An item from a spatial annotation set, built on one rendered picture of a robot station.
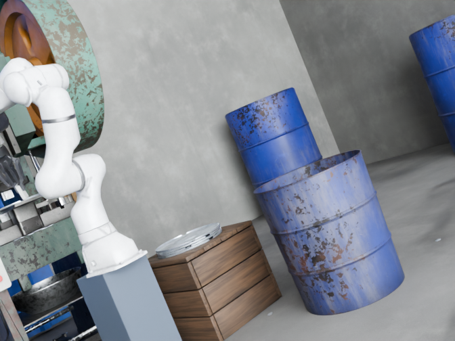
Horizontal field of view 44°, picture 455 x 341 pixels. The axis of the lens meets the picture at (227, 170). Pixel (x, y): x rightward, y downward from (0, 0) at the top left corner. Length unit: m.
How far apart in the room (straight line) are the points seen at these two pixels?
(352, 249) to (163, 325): 0.68
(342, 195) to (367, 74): 3.23
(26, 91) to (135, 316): 0.80
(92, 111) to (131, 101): 1.77
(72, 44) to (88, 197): 0.83
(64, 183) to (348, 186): 0.93
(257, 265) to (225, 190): 2.29
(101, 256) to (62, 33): 1.06
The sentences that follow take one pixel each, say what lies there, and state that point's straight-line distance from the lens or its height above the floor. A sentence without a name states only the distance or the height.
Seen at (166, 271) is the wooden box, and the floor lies 0.31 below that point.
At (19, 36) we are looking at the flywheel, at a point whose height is 1.55.
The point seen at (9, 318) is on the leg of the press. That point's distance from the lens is 2.37.
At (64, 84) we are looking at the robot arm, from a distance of 1.97.
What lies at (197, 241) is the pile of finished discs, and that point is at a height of 0.37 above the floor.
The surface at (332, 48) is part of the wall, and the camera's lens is 5.22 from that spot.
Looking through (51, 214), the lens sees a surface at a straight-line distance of 2.58.
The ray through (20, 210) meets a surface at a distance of 2.51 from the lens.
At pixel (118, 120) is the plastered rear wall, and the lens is 4.24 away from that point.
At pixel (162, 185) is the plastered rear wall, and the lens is 4.28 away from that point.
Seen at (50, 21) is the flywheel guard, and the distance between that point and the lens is 2.55.
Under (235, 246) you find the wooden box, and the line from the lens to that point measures 2.26.
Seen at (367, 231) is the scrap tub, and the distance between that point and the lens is 1.95.
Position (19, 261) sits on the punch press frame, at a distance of 2.43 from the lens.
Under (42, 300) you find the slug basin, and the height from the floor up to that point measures 0.36.
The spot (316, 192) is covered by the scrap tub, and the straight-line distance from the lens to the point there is 1.87.
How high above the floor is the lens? 0.69
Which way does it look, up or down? 3 degrees down
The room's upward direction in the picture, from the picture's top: 22 degrees counter-clockwise
